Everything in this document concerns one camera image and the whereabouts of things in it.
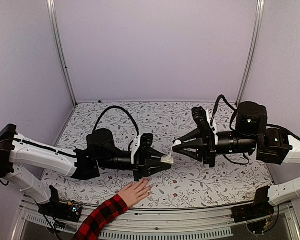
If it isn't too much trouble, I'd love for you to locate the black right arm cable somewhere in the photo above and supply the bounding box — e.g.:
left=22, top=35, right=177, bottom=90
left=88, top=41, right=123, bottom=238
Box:
left=213, top=94, right=237, bottom=121

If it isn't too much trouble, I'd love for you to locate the red black plaid sleeve forearm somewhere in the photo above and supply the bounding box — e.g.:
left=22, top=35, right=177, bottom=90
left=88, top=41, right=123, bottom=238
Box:
left=72, top=194, right=129, bottom=240

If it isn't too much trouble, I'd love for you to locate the person's left hand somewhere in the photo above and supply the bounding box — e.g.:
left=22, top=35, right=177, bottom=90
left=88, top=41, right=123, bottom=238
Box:
left=117, top=178, right=153, bottom=208

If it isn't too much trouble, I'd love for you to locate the aluminium front frame rail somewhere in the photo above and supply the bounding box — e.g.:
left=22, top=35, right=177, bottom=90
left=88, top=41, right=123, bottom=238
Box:
left=11, top=196, right=300, bottom=240

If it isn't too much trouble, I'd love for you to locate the aluminium corner post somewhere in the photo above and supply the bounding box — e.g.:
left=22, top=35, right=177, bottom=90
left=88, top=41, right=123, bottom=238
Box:
left=235, top=0, right=265, bottom=106
left=46, top=0, right=78, bottom=107

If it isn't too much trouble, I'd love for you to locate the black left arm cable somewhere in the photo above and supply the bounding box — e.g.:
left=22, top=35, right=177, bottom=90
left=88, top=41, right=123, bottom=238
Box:
left=92, top=105, right=141, bottom=138

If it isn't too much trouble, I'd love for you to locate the aluminium corner post right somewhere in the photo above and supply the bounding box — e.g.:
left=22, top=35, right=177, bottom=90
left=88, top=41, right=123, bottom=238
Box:
left=235, top=0, right=265, bottom=106

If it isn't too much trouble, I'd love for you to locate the clear nail polish bottle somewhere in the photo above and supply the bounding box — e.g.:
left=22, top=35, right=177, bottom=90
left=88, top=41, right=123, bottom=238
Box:
left=160, top=153, right=174, bottom=165

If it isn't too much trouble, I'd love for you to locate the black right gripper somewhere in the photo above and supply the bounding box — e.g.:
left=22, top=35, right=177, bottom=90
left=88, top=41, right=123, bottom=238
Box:
left=172, top=127, right=258, bottom=168

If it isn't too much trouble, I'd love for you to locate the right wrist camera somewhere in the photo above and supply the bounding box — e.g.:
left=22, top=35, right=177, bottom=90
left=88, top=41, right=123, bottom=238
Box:
left=191, top=106, right=218, bottom=140

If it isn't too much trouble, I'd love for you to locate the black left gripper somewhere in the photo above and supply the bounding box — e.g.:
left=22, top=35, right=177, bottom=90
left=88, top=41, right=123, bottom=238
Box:
left=97, top=147, right=173, bottom=183

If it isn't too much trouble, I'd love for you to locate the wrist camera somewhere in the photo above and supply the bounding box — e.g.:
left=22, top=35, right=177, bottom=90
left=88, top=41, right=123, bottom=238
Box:
left=191, top=106, right=218, bottom=140
left=130, top=133, right=154, bottom=165

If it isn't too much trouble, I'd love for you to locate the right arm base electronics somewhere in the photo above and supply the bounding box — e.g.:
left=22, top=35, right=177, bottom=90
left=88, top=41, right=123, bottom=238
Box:
left=231, top=186, right=275, bottom=235

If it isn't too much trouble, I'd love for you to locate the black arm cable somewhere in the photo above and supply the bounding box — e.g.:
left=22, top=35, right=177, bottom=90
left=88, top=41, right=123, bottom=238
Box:
left=213, top=94, right=237, bottom=121
left=92, top=105, right=141, bottom=138

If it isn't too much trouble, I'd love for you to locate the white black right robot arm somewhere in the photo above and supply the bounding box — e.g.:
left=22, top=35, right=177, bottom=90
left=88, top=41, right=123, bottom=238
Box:
left=172, top=101, right=300, bottom=168

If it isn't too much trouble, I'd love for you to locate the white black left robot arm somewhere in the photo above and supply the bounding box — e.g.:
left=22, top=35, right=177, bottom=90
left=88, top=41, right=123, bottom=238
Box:
left=0, top=124, right=174, bottom=217

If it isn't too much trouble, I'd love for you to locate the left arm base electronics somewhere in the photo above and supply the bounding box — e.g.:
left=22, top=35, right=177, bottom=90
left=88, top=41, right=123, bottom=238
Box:
left=39, top=185, right=82, bottom=223

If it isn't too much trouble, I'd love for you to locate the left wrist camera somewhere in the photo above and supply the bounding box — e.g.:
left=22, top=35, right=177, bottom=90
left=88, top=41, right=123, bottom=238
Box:
left=130, top=133, right=154, bottom=165

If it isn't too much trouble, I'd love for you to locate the aluminium corner post left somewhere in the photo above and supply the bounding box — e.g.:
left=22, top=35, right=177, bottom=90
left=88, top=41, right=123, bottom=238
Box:
left=46, top=0, right=78, bottom=107

